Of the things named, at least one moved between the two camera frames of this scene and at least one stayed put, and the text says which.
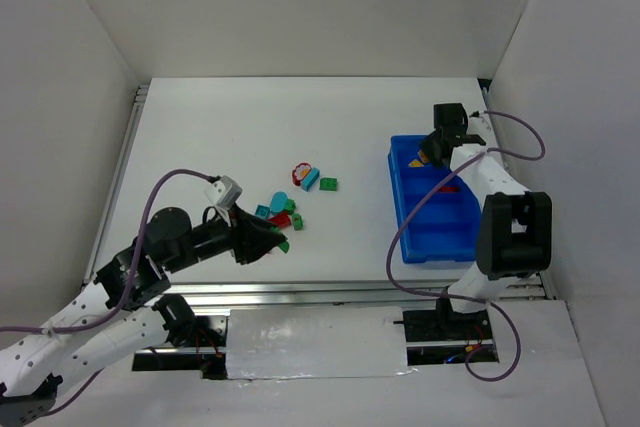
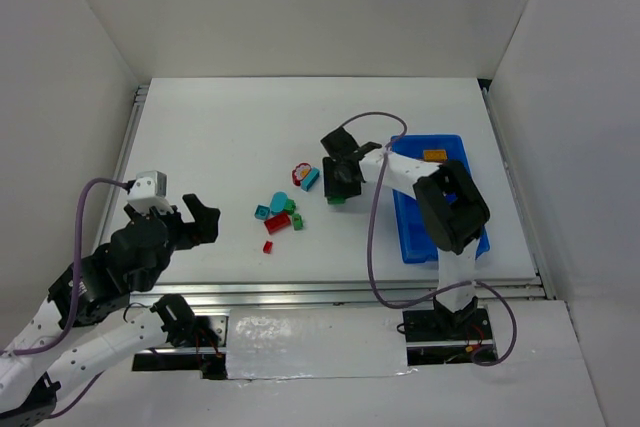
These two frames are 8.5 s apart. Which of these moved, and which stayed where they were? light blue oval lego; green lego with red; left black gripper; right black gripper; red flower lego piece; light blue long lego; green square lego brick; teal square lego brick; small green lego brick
Moved: green square lego brick; left black gripper; right black gripper
Stayed: green lego with red; teal square lego brick; light blue long lego; red flower lego piece; light blue oval lego; small green lego brick
